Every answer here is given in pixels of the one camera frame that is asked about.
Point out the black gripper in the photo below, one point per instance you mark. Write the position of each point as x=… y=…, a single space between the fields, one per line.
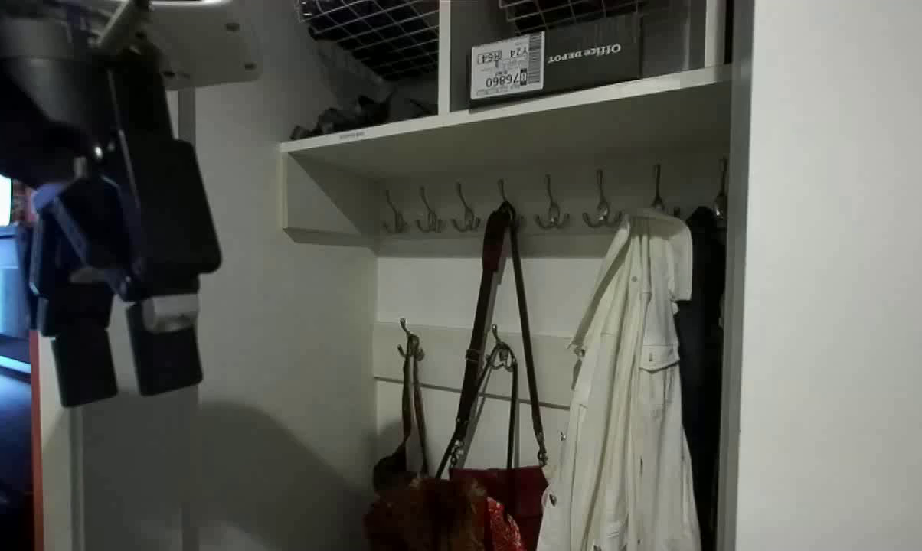
x=132 y=112

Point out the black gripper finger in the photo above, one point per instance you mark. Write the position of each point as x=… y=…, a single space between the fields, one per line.
x=84 y=356

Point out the brown patterned bag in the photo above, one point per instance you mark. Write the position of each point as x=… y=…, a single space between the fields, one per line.
x=430 y=514

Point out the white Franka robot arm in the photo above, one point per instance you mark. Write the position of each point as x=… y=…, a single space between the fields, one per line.
x=19 y=101

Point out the silver triple coat hook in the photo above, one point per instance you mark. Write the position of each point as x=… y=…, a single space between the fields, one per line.
x=660 y=194
x=467 y=223
x=396 y=223
x=722 y=189
x=430 y=223
x=601 y=219
x=499 y=189
x=551 y=219

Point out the dark shoes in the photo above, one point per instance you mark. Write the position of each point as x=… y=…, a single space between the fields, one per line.
x=362 y=112

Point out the black box with white label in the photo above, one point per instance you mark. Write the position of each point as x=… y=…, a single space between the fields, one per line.
x=584 y=57

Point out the white coat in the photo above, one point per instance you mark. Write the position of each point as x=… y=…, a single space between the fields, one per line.
x=622 y=409

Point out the black coat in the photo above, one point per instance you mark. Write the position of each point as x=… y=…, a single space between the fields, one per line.
x=704 y=387

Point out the white closet door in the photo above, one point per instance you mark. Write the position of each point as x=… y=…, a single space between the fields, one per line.
x=847 y=307

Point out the small silver wall hook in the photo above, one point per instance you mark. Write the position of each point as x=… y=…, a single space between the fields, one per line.
x=499 y=356
x=412 y=345

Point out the white wall shelf unit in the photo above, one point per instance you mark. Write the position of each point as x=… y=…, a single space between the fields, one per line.
x=541 y=112

